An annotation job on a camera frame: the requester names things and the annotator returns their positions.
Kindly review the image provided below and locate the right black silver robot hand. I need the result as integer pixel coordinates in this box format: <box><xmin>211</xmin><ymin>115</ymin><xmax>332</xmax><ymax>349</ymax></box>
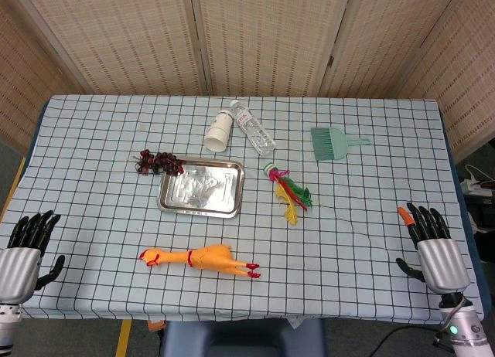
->
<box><xmin>394</xmin><ymin>202</ymin><xmax>472</xmax><ymax>295</ymax></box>

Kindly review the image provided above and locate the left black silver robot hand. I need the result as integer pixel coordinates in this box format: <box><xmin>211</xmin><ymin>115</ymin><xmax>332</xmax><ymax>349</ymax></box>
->
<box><xmin>0</xmin><ymin>209</ymin><xmax>66</xmax><ymax>306</ymax></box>

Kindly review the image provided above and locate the yellow rubber chicken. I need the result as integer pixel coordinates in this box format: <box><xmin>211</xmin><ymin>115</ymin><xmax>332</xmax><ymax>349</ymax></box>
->
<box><xmin>138</xmin><ymin>243</ymin><xmax>261</xmax><ymax>280</ymax></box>

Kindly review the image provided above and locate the mint green hand brush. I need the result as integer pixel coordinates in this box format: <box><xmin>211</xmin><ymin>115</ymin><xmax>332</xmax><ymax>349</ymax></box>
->
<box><xmin>309</xmin><ymin>126</ymin><xmax>371</xmax><ymax>163</ymax></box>

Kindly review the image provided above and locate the white power strip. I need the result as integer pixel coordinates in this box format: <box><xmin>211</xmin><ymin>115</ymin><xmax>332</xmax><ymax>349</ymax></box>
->
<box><xmin>459</xmin><ymin>178</ymin><xmax>494</xmax><ymax>198</ymax></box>

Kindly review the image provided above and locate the blue checkered tablecloth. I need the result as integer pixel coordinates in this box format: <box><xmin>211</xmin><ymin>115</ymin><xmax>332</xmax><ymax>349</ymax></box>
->
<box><xmin>0</xmin><ymin>94</ymin><xmax>485</xmax><ymax>326</ymax></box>

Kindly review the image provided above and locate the colourful feather shuttlecock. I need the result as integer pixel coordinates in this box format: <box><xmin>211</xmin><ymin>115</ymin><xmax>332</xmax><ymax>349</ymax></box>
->
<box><xmin>262</xmin><ymin>162</ymin><xmax>313</xmax><ymax>227</ymax></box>

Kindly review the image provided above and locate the dark red grape bunch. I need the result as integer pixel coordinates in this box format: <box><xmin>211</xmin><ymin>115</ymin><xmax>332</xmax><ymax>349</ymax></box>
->
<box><xmin>131</xmin><ymin>148</ymin><xmax>186</xmax><ymax>177</ymax></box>

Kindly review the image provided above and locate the stainless steel tray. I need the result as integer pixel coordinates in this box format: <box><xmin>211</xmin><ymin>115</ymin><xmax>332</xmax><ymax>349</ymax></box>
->
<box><xmin>156</xmin><ymin>155</ymin><xmax>246</xmax><ymax>219</ymax></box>

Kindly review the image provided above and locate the blue padded seat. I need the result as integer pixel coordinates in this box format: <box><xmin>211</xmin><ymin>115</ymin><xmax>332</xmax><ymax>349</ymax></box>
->
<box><xmin>160</xmin><ymin>318</ymin><xmax>328</xmax><ymax>357</ymax></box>

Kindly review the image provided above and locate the clear plastic water bottle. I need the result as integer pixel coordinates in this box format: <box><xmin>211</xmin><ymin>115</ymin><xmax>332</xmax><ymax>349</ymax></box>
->
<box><xmin>229</xmin><ymin>99</ymin><xmax>277</xmax><ymax>157</ymax></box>

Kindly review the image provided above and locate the white paper cup stack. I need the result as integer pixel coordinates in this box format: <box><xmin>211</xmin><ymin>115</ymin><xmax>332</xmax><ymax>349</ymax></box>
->
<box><xmin>203</xmin><ymin>109</ymin><xmax>234</xmax><ymax>154</ymax></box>

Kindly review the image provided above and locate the woven folding screen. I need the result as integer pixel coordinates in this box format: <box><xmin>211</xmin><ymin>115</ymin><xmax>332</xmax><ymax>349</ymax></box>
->
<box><xmin>0</xmin><ymin>0</ymin><xmax>495</xmax><ymax>165</ymax></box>

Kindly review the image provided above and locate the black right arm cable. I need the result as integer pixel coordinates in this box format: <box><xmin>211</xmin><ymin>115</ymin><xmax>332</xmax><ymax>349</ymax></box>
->
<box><xmin>367</xmin><ymin>324</ymin><xmax>446</xmax><ymax>357</ymax></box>

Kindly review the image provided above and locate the white cable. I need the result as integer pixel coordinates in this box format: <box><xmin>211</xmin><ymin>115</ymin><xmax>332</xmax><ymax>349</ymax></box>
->
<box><xmin>463</xmin><ymin>164</ymin><xmax>493</xmax><ymax>185</ymax></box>

